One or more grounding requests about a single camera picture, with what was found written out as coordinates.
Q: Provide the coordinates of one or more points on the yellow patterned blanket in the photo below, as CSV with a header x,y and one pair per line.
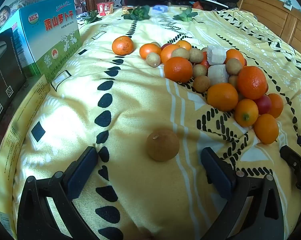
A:
x,y
140,100

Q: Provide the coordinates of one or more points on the dimpled tangerine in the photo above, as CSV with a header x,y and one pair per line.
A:
x,y
122,45

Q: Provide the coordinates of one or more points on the red tomato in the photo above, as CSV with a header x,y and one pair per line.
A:
x,y
165,46
205,61

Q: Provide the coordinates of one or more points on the round brown fruit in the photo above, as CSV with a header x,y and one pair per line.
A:
x,y
163,145

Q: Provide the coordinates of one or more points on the black carton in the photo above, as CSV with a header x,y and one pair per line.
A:
x,y
5,75

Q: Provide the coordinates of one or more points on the heap of oranges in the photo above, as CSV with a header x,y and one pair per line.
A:
x,y
177,69

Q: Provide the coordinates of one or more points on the green toy vegetable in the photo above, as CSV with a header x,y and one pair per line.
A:
x,y
138,13
91,17
186,15

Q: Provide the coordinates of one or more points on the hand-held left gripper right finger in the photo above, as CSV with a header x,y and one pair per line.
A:
x,y
215,172

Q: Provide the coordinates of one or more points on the white foam cube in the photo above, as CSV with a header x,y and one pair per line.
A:
x,y
217,74
216,54

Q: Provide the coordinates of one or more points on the red noodle cup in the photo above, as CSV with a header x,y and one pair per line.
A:
x,y
105,8

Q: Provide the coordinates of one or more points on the wooden headboard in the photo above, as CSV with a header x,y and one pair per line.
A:
x,y
272,17

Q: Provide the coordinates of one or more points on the wall socket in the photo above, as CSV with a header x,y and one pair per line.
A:
x,y
287,5

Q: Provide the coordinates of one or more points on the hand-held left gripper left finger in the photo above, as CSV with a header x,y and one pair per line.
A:
x,y
82,171

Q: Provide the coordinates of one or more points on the small snack packet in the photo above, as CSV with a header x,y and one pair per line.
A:
x,y
126,10

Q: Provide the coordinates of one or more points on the blue and green carton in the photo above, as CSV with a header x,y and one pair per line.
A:
x,y
60,30

